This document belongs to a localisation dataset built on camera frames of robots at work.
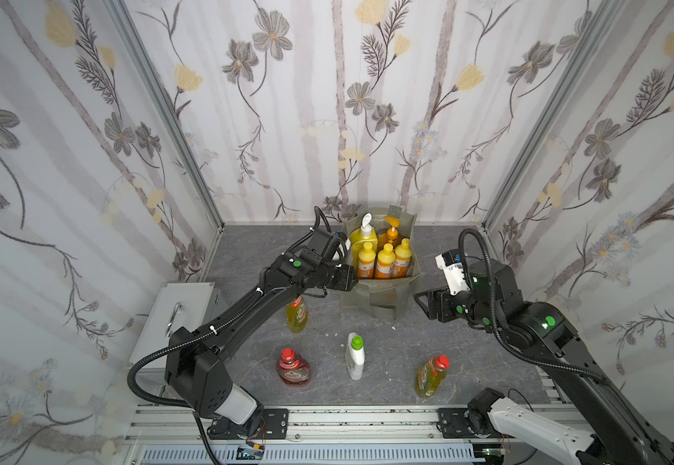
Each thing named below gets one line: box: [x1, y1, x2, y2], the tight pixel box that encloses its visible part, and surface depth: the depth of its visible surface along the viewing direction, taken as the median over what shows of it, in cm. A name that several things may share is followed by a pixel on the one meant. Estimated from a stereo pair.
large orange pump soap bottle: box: [377, 216, 400, 251], surface depth 90 cm
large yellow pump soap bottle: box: [349, 212, 379, 260], surface depth 90 cm
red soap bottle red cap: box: [276, 346, 311, 387], surface depth 72 cm
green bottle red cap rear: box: [285, 294, 309, 334], surface depth 87 cm
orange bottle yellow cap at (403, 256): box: [392, 238, 412, 279], surface depth 88 cm
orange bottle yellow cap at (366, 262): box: [357, 242, 377, 279], surface depth 88 cm
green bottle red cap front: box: [415, 354, 451, 399], surface depth 71 cm
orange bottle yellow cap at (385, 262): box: [376, 243, 397, 279], surface depth 88 cm
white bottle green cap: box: [345, 332, 366, 381], surface depth 73 cm
